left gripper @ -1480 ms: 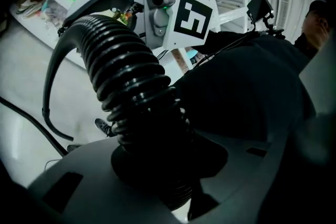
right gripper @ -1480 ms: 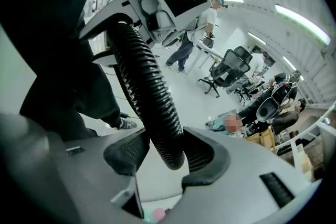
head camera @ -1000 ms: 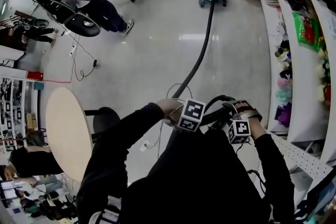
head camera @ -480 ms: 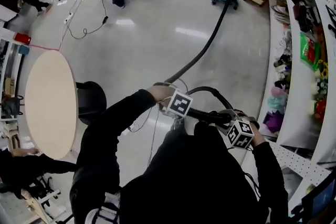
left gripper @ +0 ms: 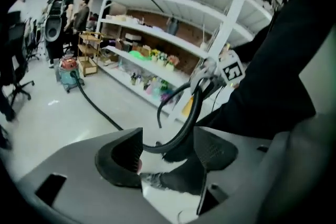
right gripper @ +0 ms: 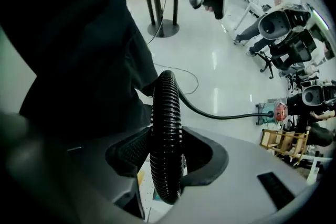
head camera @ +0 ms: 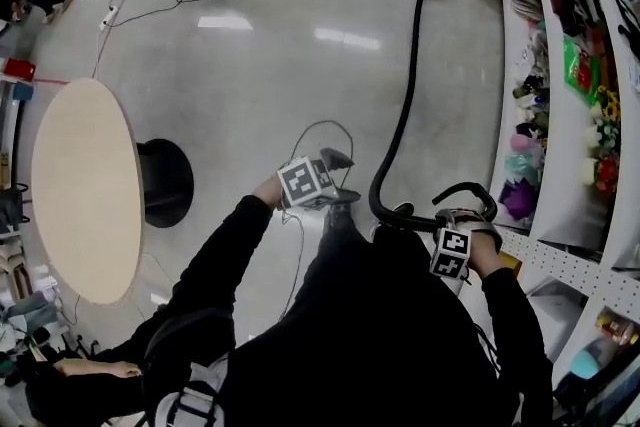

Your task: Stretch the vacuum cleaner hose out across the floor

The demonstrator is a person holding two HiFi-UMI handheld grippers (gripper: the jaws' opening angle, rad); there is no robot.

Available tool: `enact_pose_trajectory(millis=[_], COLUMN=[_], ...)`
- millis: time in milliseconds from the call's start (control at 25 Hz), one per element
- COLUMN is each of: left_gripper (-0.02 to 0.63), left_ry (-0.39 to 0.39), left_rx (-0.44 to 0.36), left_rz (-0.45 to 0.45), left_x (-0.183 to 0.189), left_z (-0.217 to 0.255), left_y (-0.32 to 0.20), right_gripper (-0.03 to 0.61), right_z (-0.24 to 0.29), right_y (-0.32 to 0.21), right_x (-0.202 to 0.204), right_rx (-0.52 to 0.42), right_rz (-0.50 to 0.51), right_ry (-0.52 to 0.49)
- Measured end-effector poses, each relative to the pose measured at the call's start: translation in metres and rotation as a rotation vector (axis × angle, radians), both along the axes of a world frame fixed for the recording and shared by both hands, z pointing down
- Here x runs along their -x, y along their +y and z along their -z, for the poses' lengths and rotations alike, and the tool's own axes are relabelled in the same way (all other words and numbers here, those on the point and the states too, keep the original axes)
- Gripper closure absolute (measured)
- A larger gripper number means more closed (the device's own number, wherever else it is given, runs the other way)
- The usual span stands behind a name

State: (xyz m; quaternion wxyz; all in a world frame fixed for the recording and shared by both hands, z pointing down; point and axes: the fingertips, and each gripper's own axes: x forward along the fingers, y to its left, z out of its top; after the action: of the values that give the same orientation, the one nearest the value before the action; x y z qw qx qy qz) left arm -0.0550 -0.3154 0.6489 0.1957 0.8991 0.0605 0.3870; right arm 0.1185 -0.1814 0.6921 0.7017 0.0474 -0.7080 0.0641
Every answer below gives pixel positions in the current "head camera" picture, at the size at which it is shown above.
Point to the person's left forearm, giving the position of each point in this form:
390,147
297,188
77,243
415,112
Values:
225,245

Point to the round wooden table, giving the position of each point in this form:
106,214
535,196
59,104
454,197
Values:
85,190

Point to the white metal shelving unit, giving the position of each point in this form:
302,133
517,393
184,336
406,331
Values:
560,165

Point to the green packet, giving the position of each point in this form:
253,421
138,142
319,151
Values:
580,70

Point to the person's black top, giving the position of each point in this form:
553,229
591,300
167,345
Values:
375,340

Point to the person's right forearm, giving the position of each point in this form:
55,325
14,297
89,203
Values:
505,305

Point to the teal paper bundle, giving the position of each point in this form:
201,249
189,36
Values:
520,165

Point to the teal spray bottle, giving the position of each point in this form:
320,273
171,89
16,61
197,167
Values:
585,361

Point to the white power strip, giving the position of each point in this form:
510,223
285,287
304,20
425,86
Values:
107,17

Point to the red box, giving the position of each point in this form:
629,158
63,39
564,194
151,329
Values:
17,67

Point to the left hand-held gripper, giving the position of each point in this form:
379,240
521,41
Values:
305,182

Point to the person's black shoe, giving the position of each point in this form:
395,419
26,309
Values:
340,217
402,207

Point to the bunch of sunflowers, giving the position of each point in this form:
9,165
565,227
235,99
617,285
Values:
607,105

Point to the red and yellow bottle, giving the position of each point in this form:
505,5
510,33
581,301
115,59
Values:
617,327

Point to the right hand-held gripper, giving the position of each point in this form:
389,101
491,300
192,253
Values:
452,252

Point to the blue bin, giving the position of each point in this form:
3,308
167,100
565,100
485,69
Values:
22,91

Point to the purple paper bundle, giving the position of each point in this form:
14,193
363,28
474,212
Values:
520,197

